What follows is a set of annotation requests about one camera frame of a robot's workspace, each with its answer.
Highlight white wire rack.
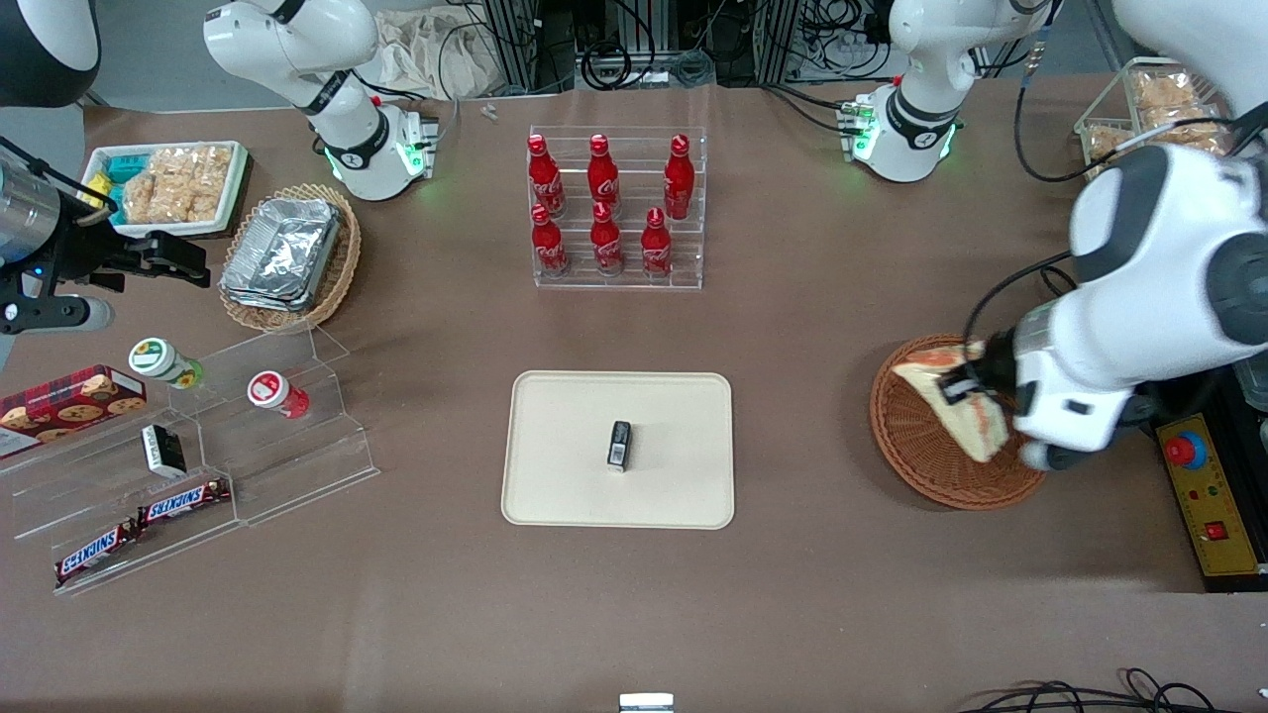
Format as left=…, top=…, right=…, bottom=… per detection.
left=1074, top=56, right=1239, bottom=169

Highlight triangular sandwich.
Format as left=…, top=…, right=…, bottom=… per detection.
left=891, top=341, right=1012, bottom=464

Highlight coiled black cable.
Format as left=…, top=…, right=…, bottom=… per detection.
left=579, top=38, right=637, bottom=92

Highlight red cola bottle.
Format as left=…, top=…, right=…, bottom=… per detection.
left=527, top=135, right=567, bottom=220
left=530, top=204, right=572, bottom=278
left=586, top=134, right=623, bottom=215
left=663, top=135, right=696, bottom=222
left=589, top=202, right=626, bottom=276
left=640, top=208, right=676, bottom=279

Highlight black and white small box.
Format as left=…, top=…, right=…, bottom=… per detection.
left=141, top=423, right=188, bottom=479

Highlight clear bag of rice crackers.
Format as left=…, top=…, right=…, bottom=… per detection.
left=120, top=146, right=235, bottom=225

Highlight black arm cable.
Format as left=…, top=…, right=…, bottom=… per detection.
left=1012, top=20, right=1244, bottom=185

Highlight clear bag of fried snacks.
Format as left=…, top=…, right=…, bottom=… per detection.
left=1132, top=69, right=1206, bottom=116
left=1084, top=126, right=1137, bottom=165
left=1139, top=107, right=1231, bottom=152

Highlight clear acrylic step shelf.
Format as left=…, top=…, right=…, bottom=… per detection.
left=166, top=324, right=381, bottom=528
left=0, top=396, right=241, bottom=598

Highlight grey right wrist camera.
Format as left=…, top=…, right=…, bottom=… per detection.
left=0, top=296, right=116, bottom=336

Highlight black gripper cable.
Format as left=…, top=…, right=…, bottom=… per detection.
left=963, top=251, right=1079, bottom=344

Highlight white rectangular snack tray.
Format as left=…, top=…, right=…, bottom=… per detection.
left=83, top=141, right=251, bottom=240

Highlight Snickers chocolate bar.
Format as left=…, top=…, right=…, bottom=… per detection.
left=53, top=521, right=141, bottom=588
left=136, top=478, right=232, bottom=527

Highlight clear acrylic bottle rack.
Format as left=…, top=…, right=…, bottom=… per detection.
left=527, top=125, right=709, bottom=292

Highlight red lidded yogurt cup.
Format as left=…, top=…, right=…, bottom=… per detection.
left=247, top=370, right=311, bottom=420

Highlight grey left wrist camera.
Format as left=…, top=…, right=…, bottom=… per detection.
left=1019, top=440, right=1092, bottom=473

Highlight black base cables of arm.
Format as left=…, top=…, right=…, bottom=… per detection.
left=761, top=82, right=865, bottom=137
left=369, top=83, right=462, bottom=152

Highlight red cookie box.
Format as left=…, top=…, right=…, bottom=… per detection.
left=0, top=364, right=149, bottom=459

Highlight stack of foil containers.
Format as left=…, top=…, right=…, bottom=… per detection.
left=220, top=197, right=344, bottom=311

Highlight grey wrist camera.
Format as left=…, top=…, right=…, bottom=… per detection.
left=0, top=296, right=116, bottom=336
left=1019, top=440, right=1092, bottom=473

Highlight yellow emergency stop control box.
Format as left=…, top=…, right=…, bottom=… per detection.
left=1149, top=381, right=1268, bottom=594

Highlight black base cables of right arm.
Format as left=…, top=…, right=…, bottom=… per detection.
left=369, top=83, right=462, bottom=152

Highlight oval wicker basket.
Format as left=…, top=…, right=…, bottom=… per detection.
left=219, top=182, right=363, bottom=334

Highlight round brown wicker basket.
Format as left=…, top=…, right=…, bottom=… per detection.
left=869, top=335, right=1051, bottom=512

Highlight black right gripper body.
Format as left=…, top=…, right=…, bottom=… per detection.
left=38, top=220, right=152, bottom=295

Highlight beige plastic serving tray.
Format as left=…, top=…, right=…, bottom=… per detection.
left=500, top=370, right=736, bottom=531

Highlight green lidded yogurt cup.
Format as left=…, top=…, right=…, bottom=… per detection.
left=128, top=337, right=205, bottom=390

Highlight black floor cable bundle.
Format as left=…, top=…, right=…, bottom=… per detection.
left=955, top=667, right=1268, bottom=713

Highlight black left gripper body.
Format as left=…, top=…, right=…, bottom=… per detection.
left=975, top=329, right=1022, bottom=403

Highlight black base cables of left arm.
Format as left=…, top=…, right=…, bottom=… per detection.
left=761, top=82, right=865, bottom=137

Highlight beige cloth bag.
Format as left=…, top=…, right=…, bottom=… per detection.
left=374, top=8, right=518, bottom=101

